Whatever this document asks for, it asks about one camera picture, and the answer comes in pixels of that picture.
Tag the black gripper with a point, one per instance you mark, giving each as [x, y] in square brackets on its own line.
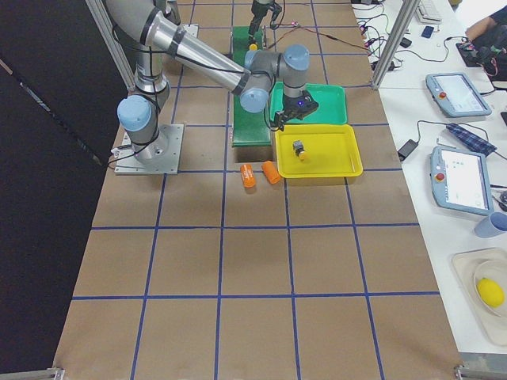
[291, 104]
[258, 9]

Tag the plain orange cylinder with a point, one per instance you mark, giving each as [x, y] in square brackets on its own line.
[270, 171]

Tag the orange cylinder with 4680 text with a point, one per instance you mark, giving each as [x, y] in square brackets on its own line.
[247, 175]

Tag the green conveyor belt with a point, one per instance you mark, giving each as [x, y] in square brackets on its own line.
[249, 127]

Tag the green plastic tray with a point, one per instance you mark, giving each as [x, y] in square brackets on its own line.
[331, 99]

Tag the yellow plastic tray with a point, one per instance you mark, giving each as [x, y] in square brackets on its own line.
[332, 151]

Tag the black power adapter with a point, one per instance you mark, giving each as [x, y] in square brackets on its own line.
[406, 149]

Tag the white keyboard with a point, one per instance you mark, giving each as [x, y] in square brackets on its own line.
[427, 13]

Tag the blue phone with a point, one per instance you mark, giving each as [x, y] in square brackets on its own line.
[427, 31]

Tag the far blue teach pendant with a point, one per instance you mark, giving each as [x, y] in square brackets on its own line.
[456, 95]

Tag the blue teach pendant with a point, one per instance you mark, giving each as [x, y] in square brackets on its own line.
[456, 95]
[460, 180]

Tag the blue plaid cloth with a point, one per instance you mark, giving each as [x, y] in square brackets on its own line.
[470, 140]

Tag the near blue teach pendant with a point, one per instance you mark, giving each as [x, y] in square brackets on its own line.
[460, 180]

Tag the person in dark clothes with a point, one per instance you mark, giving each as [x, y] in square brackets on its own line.
[489, 32]

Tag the beige tray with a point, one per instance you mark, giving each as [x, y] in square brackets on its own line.
[464, 265]

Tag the blue plastic cup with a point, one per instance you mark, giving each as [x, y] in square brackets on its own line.
[492, 225]

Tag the white bowl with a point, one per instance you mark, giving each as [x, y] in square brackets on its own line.
[495, 270]

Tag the yellow lemon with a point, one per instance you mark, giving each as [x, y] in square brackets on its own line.
[490, 292]

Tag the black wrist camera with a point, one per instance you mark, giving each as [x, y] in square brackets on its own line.
[306, 105]

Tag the aluminium frame post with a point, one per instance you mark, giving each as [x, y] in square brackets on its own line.
[400, 25]
[104, 24]

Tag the rear aluminium frame post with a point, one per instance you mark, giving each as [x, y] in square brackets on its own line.
[104, 24]

